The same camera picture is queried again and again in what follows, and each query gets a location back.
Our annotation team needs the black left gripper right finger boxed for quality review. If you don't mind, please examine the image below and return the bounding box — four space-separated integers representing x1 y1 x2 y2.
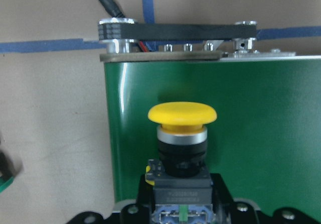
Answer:
210 173 235 223

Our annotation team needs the green conveyor belt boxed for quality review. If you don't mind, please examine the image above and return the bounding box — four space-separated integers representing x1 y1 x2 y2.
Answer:
98 18 320 219

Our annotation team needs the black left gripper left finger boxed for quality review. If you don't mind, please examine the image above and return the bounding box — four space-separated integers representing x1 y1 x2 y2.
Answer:
135 175 155 223

